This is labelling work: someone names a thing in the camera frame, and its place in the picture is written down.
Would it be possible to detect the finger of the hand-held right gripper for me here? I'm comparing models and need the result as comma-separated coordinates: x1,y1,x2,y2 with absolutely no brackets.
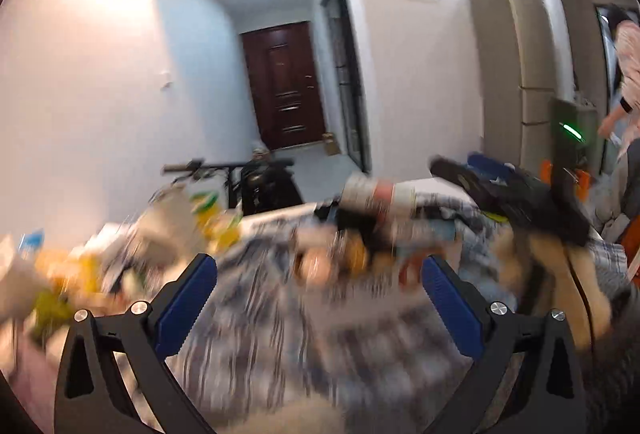
469,153,552,198
430,157,592,246

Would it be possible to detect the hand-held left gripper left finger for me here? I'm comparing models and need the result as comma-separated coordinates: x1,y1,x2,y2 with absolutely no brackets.
54,253,218,434

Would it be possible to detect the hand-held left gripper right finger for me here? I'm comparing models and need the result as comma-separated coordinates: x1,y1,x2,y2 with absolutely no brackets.
420,255,586,434

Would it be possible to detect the white cardboard box orange print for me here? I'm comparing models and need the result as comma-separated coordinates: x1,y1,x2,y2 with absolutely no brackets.
292,171,451,290

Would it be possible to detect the person's right forearm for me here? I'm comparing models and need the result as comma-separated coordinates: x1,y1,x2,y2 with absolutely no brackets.
495,229,640,434

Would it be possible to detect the tall white cup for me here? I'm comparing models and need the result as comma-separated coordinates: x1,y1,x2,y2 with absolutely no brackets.
145,194,201,265

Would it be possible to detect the green yellow container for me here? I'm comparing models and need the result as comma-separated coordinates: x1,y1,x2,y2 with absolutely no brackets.
192,191,241,250

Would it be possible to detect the blue plaid blanket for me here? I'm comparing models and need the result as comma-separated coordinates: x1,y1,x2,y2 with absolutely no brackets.
100,194,631,420

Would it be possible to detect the grey cabinet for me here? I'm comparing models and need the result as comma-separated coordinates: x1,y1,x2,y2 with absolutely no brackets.
467,0,561,170

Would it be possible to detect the pile of assorted packets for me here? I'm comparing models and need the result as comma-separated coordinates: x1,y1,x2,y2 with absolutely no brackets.
0,194,151,330

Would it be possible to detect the dark framed glass door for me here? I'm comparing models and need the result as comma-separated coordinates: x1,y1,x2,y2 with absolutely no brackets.
320,0,373,172

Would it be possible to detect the dark red entrance door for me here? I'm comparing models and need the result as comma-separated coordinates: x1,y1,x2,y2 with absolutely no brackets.
240,22,328,150

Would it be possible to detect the black cable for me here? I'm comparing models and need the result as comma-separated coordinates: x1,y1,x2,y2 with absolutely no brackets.
562,241,601,345

